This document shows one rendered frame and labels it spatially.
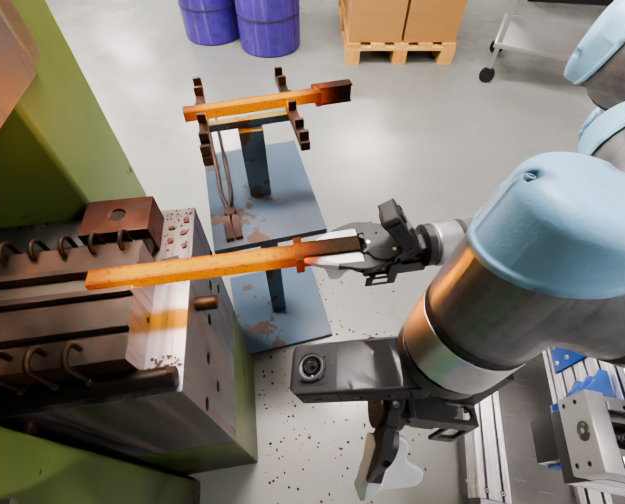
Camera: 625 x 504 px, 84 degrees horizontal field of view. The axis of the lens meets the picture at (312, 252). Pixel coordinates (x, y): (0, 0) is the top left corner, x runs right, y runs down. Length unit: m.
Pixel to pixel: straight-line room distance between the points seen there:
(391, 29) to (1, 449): 3.30
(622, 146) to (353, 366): 0.26
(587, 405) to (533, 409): 0.62
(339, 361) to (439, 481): 1.23
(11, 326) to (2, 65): 0.36
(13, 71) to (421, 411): 0.48
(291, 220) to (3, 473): 0.71
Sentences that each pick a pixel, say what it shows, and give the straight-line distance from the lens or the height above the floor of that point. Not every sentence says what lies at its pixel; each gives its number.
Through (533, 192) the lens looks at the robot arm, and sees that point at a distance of 0.18.
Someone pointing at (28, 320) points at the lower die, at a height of 0.99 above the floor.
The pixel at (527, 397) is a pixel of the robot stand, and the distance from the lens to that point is 1.47.
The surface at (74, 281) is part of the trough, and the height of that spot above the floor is 0.99.
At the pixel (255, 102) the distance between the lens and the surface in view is 0.89.
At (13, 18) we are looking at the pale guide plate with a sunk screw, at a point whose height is 1.24.
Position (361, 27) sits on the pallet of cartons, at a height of 0.28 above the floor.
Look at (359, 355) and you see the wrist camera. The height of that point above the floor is 1.16.
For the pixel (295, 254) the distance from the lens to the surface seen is 0.54.
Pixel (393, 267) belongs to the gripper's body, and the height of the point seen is 0.98.
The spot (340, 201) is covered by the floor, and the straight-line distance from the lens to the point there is 2.05.
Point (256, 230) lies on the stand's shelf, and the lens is 0.95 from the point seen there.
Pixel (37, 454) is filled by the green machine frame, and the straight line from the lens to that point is 0.68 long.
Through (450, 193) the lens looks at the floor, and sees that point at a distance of 2.25.
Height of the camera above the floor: 1.45
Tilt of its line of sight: 53 degrees down
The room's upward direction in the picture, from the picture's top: straight up
